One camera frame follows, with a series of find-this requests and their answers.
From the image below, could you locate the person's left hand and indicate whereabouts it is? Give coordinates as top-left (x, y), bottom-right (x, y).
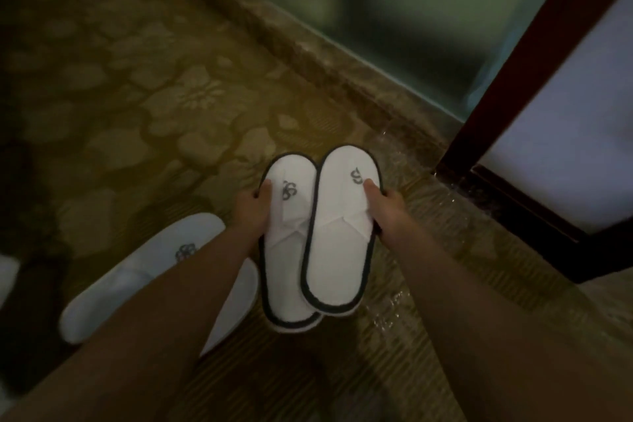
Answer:
top-left (230, 179), bottom-right (273, 245)

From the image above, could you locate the person's right hand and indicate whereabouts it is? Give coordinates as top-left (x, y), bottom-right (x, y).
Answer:
top-left (363, 180), bottom-right (412, 249)

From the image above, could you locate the white slipper with dark trim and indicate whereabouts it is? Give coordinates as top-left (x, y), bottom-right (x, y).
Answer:
top-left (257, 152), bottom-right (324, 334)
top-left (300, 144), bottom-right (385, 317)

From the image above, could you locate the person's left forearm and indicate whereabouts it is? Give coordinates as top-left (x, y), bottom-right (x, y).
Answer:
top-left (0, 226), bottom-right (263, 422)

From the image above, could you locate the person's right forearm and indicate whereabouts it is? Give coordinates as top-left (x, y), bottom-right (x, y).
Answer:
top-left (381, 231), bottom-right (633, 422)

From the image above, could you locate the plain white slipper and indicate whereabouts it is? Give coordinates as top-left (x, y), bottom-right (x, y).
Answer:
top-left (198, 258), bottom-right (260, 358)
top-left (59, 212), bottom-right (228, 345)

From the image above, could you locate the white door panel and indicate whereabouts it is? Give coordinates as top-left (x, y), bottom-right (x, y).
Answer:
top-left (477, 0), bottom-right (633, 235)

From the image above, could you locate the dark red wooden door frame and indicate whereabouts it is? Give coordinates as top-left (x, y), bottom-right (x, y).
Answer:
top-left (435, 0), bottom-right (633, 284)

